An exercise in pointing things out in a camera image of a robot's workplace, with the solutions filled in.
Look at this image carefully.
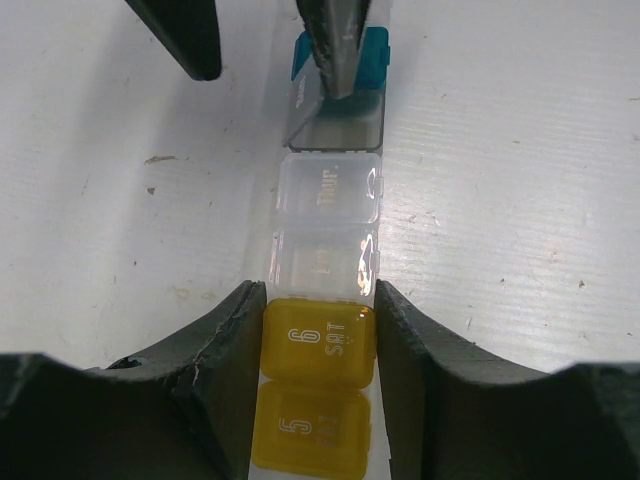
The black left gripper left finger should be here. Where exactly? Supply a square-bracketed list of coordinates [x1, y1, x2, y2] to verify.
[1, 281, 267, 479]

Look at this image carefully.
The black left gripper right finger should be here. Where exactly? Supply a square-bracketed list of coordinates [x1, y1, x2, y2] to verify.
[374, 281, 639, 479]

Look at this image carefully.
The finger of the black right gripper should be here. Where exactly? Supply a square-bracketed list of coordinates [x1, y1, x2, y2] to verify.
[126, 0, 222, 81]
[296, 0, 371, 99]

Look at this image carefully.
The weekly pill organizer strip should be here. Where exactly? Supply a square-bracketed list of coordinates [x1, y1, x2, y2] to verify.
[249, 1, 390, 479]

